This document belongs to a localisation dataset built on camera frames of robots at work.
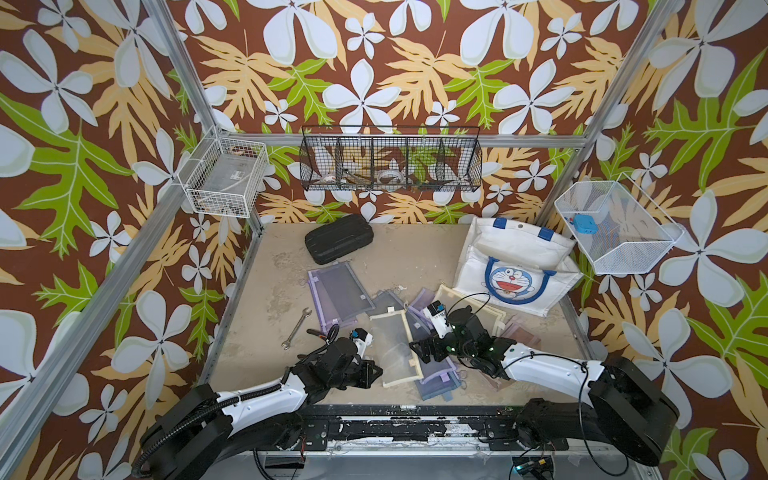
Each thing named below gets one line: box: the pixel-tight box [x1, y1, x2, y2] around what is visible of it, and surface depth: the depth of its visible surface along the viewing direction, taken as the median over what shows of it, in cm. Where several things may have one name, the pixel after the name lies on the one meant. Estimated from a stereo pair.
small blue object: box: [573, 214, 598, 235], surface depth 88 cm
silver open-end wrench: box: [281, 307, 313, 351], surface depth 95 cm
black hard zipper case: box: [304, 214, 374, 265], surface depth 111 cm
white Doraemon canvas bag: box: [454, 217, 584, 317], surface depth 92 cm
